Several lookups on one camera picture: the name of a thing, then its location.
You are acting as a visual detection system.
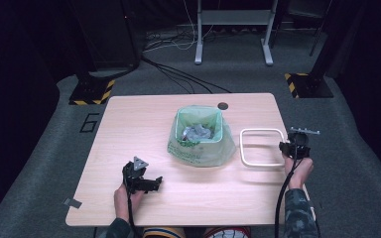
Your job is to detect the person's right hand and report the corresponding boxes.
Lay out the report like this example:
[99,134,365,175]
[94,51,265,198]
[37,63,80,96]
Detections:
[283,155,315,191]

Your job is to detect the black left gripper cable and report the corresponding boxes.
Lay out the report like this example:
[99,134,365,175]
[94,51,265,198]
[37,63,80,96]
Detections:
[126,191,141,238]

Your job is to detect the grey tape strip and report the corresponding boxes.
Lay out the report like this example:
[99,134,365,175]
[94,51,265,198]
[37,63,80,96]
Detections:
[62,197,83,210]

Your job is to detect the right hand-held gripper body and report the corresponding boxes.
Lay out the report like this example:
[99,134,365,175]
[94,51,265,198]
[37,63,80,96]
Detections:
[282,126,321,161]

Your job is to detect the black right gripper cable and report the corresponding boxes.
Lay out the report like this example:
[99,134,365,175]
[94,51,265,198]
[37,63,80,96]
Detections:
[274,140,305,238]

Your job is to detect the black floor cables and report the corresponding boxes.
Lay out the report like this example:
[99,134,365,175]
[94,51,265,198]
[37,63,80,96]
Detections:
[141,55,233,95]

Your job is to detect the black yellow striped base plate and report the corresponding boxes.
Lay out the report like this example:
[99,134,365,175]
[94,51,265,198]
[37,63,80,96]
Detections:
[284,71,334,100]
[67,73,117,106]

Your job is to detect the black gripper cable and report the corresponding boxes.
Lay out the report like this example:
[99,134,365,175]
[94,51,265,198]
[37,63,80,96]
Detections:
[274,140,305,238]
[126,191,141,238]

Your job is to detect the white metal desk frame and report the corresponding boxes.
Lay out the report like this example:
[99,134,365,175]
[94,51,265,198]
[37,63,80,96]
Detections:
[193,0,280,66]

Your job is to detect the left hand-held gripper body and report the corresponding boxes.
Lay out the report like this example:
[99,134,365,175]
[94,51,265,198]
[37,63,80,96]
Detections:
[121,155,156,195]

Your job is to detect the white rectangular bin ring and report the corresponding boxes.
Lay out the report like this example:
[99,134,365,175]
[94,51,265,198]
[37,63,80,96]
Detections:
[239,127,288,169]

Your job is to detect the black floor stand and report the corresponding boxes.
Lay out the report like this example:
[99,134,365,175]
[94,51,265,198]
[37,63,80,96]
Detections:
[68,0,144,79]
[309,0,356,81]

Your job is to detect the person's left hand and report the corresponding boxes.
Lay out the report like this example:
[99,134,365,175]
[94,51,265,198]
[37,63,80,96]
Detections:
[113,182,145,223]

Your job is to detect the white floor cables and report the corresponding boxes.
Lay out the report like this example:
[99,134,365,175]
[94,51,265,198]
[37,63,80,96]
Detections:
[143,0,214,54]

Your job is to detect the green plastic trash bag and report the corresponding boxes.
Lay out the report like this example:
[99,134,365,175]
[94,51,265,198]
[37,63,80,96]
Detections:
[166,104,238,169]

